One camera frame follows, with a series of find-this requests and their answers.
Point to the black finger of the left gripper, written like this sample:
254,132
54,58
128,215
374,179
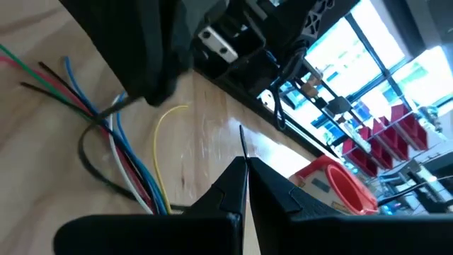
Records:
134,42

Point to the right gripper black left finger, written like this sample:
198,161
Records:
159,235

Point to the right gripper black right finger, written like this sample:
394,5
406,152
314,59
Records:
301,230

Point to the black zip tie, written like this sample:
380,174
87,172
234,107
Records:
82,152

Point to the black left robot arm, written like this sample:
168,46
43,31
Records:
283,21

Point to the rack of red bins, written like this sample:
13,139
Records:
407,127

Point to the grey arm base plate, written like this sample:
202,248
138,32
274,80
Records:
217,44

